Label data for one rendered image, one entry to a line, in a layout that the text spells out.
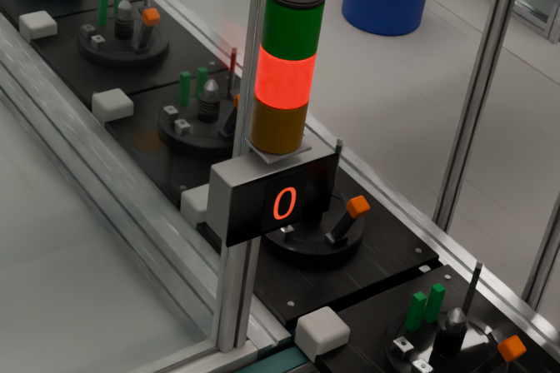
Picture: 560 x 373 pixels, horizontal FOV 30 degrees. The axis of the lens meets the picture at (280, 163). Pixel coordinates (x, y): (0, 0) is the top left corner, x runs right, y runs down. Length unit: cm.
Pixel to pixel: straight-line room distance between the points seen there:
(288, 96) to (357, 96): 89
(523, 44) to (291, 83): 122
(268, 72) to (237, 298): 30
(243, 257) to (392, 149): 66
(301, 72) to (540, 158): 91
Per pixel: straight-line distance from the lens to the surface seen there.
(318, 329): 117
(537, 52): 207
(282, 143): 95
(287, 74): 90
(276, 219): 100
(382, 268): 130
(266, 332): 121
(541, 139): 181
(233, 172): 96
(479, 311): 128
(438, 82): 190
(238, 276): 110
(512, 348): 110
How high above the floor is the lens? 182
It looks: 36 degrees down
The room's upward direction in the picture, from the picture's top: 9 degrees clockwise
